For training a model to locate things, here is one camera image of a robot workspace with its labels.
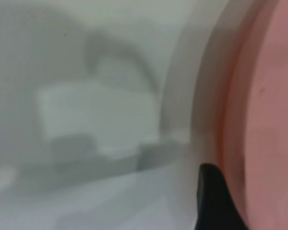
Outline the pink round plate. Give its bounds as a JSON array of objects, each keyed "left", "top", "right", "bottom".
[{"left": 216, "top": 0, "right": 288, "bottom": 230}]

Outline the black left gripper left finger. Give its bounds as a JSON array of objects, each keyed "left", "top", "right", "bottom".
[{"left": 194, "top": 163, "right": 252, "bottom": 230}]

